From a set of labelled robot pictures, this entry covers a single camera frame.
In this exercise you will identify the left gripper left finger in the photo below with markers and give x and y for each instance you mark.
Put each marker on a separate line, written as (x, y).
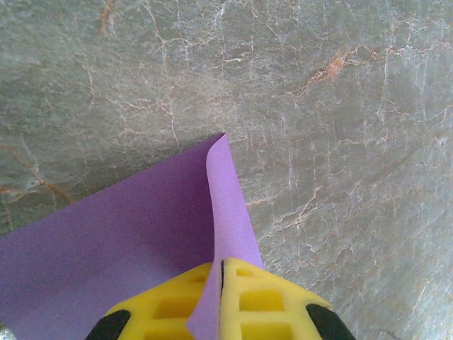
(152, 315)

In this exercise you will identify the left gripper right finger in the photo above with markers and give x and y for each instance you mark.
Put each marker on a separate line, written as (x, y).
(230, 318)

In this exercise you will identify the purple square paper sheet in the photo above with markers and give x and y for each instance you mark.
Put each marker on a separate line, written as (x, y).
(106, 248)

